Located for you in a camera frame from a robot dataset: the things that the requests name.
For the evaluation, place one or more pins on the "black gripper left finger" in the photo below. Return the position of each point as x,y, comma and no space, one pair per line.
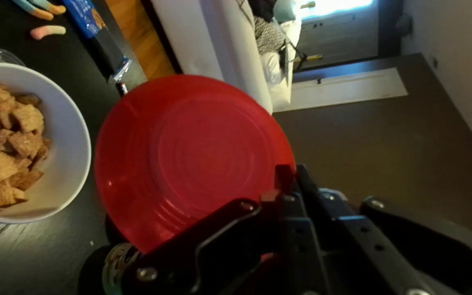
220,239

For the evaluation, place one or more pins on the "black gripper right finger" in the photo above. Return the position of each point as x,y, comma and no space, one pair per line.
356,246

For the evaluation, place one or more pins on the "red orange plastic bowl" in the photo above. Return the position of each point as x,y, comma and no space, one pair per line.
193,157

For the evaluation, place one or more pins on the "square cereal pieces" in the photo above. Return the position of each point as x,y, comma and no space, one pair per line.
7,152

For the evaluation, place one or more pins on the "white ceramic bowl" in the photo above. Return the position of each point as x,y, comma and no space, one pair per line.
66,164

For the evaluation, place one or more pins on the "white floor rug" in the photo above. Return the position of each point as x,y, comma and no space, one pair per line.
352,90

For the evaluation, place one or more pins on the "white sofa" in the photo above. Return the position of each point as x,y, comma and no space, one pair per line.
220,49

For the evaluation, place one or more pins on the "grey patterned throw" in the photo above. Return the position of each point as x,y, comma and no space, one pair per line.
270,34

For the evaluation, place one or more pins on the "dark door with window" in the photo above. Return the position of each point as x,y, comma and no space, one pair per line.
345,33

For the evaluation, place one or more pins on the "blue snack packet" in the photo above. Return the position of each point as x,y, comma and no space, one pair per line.
91,26

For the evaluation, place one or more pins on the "pink orange gummy worm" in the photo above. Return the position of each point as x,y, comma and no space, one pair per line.
48,31

